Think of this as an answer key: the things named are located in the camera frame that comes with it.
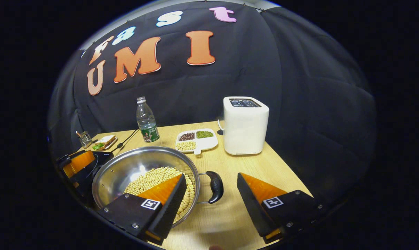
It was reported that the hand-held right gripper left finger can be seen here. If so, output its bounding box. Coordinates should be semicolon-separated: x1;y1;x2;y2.
98;173;188;246

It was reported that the pile of soybeans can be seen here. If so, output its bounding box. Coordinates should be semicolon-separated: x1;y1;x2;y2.
124;167;195;223

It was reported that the sandwich with green lettuce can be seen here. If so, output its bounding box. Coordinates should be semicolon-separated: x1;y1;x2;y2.
92;135;117;150

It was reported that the black induction cooktop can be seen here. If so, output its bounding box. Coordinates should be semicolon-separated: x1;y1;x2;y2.
70;151;115;198

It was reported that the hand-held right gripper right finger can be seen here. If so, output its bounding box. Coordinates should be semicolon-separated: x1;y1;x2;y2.
237;172;322;244

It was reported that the white divided plate of beans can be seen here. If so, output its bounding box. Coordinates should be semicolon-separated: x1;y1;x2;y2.
175;128;219;155

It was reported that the stainless steel pot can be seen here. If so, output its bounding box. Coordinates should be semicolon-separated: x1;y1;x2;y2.
91;146;224;229

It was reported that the small wire mesh basket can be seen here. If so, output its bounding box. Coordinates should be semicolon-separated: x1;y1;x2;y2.
76;131;93;149

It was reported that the black backdrop cloth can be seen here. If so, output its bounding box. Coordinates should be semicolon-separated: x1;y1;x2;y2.
48;0;376;209

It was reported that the clear plastic water bottle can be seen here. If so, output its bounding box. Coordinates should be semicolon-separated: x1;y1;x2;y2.
136;97;160;143

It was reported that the white toaster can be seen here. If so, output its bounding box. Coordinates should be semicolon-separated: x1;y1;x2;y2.
223;96;269;156

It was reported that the black cooktop power cable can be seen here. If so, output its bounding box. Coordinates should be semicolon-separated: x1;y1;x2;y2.
110;128;140;153

